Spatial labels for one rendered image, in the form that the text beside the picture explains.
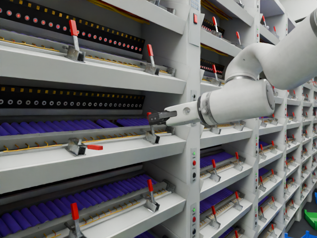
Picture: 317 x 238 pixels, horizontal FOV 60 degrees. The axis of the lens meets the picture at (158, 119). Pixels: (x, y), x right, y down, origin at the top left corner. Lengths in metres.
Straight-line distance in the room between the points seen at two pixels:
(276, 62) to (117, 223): 0.53
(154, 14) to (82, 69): 0.32
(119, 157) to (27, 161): 0.23
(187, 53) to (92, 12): 0.33
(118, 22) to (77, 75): 0.43
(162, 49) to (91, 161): 0.53
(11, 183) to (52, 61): 0.23
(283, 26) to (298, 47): 1.83
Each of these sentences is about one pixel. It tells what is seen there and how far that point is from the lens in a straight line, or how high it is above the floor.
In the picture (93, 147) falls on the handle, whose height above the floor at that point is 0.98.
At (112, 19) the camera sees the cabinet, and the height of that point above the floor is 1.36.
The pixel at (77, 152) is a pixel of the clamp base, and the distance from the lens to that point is 0.61.
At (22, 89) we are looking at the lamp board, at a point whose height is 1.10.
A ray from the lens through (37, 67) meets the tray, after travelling 0.56.
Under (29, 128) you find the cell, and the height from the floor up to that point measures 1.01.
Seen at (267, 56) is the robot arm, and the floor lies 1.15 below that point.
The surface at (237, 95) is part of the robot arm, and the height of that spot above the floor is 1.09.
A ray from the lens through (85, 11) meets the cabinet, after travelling 0.92.
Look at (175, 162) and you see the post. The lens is 0.97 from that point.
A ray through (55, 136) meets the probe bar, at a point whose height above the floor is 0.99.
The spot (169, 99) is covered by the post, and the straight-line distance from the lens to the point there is 0.97.
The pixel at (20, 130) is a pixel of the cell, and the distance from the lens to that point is 0.65.
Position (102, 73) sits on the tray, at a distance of 0.65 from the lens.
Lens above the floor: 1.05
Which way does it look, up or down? 1 degrees down
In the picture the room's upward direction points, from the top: straight up
